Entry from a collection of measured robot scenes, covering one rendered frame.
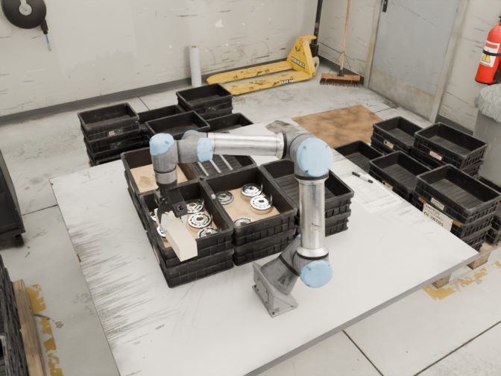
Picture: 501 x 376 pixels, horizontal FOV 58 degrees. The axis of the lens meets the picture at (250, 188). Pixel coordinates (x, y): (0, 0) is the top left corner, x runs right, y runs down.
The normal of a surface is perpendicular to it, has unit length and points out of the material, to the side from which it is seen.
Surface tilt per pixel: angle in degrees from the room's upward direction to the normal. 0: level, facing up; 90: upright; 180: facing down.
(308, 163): 64
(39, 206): 0
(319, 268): 79
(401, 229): 0
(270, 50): 90
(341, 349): 0
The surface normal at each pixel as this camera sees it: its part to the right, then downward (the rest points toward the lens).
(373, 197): 0.00, -0.81
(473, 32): -0.87, 0.29
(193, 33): 0.50, 0.50
